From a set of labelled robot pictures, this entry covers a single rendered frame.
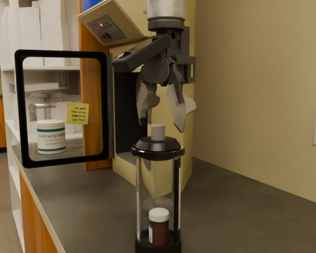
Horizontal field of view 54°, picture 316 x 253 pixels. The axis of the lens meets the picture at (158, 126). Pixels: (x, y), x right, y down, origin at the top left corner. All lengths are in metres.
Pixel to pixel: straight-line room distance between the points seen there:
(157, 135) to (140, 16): 0.39
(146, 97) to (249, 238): 0.40
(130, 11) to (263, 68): 0.52
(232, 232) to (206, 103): 0.71
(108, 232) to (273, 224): 0.41
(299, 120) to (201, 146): 0.52
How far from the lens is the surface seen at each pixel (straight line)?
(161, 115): 0.92
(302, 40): 1.07
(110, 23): 0.99
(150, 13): 0.62
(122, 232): 0.79
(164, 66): 0.59
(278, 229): 0.85
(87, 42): 1.22
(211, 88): 1.35
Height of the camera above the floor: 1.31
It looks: 9 degrees down
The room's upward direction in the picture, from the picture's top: straight up
